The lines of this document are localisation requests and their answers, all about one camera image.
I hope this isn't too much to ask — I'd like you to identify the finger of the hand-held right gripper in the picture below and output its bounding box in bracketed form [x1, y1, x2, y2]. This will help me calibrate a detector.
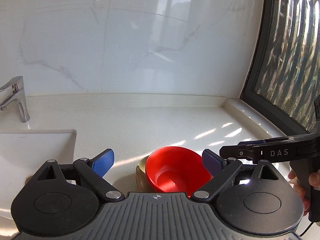
[237, 134, 313, 146]
[219, 144, 254, 161]

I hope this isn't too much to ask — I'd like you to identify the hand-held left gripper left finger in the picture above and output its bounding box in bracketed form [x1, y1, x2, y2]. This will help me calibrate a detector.
[31, 149, 125, 203]

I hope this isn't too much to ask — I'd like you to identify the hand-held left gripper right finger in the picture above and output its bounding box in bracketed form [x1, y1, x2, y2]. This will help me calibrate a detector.
[191, 149, 280, 203]

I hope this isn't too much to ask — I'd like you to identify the person's right hand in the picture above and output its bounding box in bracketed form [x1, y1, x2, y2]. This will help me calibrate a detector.
[287, 169, 320, 217]

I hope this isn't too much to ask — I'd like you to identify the white sink basin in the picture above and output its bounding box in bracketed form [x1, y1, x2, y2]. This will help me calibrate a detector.
[0, 129, 77, 221]

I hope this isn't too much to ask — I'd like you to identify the dark framed patterned window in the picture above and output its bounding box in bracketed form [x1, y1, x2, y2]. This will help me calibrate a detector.
[239, 0, 320, 134]

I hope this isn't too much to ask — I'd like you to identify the chrome faucet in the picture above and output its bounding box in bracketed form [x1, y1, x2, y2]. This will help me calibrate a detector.
[0, 76, 31, 123]

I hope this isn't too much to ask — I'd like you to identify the black cable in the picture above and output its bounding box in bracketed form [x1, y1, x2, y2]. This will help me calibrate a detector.
[298, 220, 316, 237]

